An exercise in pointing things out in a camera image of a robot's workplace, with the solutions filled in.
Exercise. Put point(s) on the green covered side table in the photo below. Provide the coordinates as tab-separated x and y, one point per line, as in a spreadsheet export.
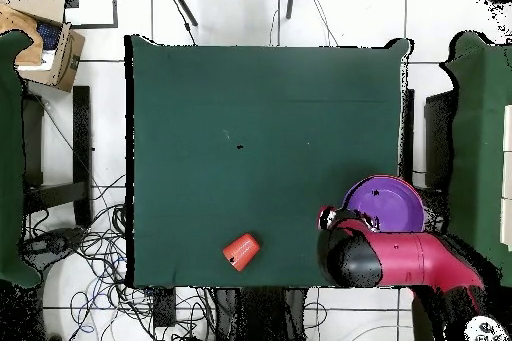
10	157
480	117

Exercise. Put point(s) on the purple bowl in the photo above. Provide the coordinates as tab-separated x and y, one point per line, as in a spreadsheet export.
392	205

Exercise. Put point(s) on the cardboard box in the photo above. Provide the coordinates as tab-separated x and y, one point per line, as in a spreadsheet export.
70	61

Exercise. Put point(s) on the black tripod leg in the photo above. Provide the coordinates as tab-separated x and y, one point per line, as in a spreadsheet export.
182	4
290	1

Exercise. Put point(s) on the black power strip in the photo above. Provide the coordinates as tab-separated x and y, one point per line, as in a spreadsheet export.
164	307

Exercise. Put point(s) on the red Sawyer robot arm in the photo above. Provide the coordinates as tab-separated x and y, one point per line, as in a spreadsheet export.
408	261

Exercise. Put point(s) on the orange cup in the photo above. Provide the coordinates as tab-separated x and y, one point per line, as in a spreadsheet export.
242	252

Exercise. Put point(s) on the dark grey stand base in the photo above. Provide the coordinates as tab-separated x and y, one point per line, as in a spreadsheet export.
52	243

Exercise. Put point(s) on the white board black frame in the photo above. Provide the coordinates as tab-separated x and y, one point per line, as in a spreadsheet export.
96	5

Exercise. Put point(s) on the black chair frame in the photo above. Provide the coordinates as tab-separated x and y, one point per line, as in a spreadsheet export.
82	137
438	125

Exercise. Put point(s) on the dark green tablecloth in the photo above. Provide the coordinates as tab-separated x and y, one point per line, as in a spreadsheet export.
168	77

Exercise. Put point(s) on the blue cloth bundle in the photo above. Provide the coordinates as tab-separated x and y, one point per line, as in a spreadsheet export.
48	35

